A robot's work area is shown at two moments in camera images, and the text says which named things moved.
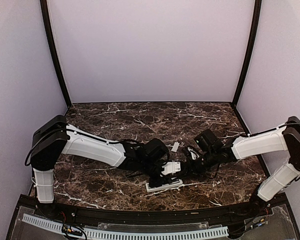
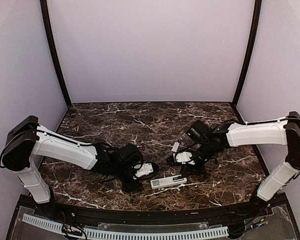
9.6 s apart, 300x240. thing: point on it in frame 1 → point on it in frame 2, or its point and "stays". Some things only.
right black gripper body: (198, 168) stays
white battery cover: (174, 148) stays
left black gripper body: (152, 183) → (127, 187)
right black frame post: (255, 30) stays
